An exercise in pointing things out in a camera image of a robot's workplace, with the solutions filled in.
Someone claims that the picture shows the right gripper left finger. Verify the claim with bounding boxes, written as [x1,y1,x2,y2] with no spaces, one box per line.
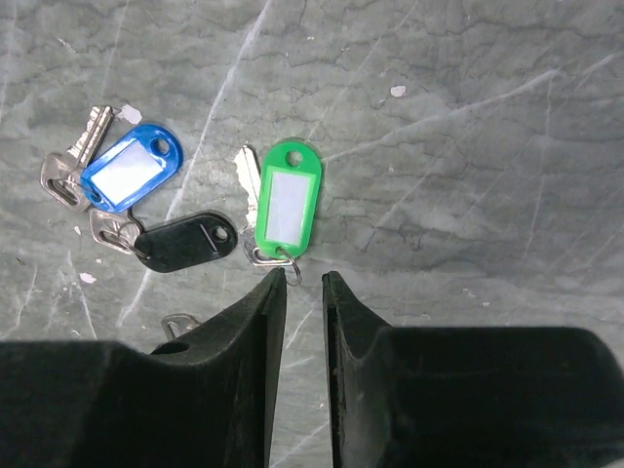
[1,268,287,467]

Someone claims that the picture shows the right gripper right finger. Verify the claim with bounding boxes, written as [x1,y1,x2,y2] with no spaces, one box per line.
[323,272,623,467]

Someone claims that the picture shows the green key tag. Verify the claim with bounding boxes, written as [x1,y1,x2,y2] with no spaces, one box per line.
[254,138,323,259]

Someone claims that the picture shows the silver key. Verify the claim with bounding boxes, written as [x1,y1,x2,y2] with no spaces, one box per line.
[234,144,302,287]
[89,208,143,254]
[161,313,201,341]
[40,105,114,213]

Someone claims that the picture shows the black key tag upper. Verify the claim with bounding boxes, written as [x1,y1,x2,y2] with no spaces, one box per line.
[133,211,238,273]

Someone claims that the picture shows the silver key on black tag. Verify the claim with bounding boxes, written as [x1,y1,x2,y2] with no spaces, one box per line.
[89,208,143,254]

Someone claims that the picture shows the blue key tag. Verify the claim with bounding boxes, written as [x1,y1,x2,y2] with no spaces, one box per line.
[79,124,183,214]

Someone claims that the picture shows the silver key on blue tag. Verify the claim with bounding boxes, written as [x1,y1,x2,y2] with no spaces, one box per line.
[40,105,114,213]

